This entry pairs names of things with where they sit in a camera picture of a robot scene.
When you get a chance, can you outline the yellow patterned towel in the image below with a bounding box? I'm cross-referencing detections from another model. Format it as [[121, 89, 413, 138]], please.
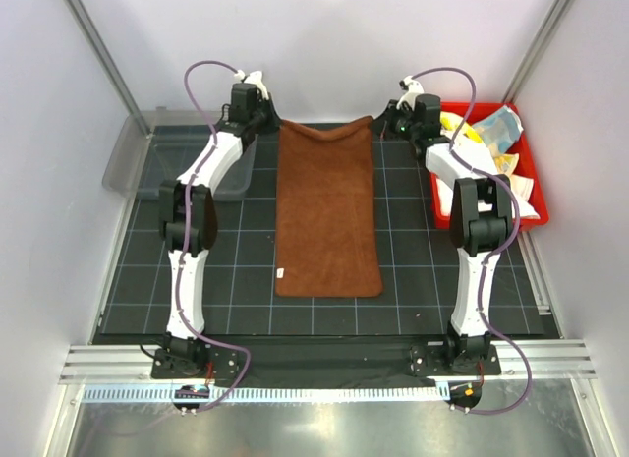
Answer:
[[439, 111, 483, 143]]

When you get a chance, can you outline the right aluminium frame post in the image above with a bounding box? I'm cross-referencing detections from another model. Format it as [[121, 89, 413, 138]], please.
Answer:
[[502, 0, 575, 104]]

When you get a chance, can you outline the clear plastic bin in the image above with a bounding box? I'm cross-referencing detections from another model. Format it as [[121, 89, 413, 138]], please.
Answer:
[[102, 107, 256, 203]]

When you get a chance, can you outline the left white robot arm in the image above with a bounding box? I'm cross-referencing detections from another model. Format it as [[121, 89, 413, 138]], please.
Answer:
[[158, 79, 280, 341]]

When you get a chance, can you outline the red plastic bin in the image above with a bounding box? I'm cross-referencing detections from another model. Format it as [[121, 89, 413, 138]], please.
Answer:
[[427, 100, 550, 232]]

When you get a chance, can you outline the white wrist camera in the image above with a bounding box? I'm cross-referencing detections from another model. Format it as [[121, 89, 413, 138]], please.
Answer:
[[234, 70, 270, 100], [396, 76, 425, 110]]

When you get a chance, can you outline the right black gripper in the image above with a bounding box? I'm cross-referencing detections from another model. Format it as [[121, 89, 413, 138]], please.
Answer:
[[368, 100, 419, 142]]

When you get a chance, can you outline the aluminium frame post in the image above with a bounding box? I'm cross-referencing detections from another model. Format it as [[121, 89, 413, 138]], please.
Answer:
[[502, 0, 575, 104], [64, 0, 151, 137]]

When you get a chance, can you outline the brown towel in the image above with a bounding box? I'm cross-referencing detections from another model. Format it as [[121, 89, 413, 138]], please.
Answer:
[[275, 117, 383, 298]]

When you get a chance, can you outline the blue patterned towel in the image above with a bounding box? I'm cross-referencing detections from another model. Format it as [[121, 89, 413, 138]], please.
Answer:
[[472, 105, 524, 157]]

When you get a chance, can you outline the left aluminium frame post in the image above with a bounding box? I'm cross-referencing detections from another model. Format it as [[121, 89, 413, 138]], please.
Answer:
[[64, 0, 151, 137]]

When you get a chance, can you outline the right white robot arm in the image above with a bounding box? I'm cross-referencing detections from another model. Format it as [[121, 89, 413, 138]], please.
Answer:
[[372, 93, 518, 374]]

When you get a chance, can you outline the white pink towel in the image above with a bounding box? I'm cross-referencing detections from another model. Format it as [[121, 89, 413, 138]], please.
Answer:
[[433, 137, 540, 219]]

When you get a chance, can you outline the aluminium front rail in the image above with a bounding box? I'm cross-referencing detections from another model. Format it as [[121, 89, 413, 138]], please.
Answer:
[[60, 339, 597, 383]]

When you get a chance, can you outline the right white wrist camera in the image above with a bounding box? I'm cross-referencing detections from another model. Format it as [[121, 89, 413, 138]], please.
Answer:
[[396, 76, 425, 110]]

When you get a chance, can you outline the slotted cable duct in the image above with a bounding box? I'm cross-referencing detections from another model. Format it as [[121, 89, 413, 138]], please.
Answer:
[[82, 382, 450, 405]]

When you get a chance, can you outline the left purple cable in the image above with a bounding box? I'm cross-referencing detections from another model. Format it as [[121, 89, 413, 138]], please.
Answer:
[[174, 59, 253, 412]]

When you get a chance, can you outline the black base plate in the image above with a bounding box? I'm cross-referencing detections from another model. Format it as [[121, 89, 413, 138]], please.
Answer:
[[149, 335, 501, 389]]

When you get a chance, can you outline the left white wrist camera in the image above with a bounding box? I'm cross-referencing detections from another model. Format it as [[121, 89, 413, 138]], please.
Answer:
[[234, 70, 270, 100]]

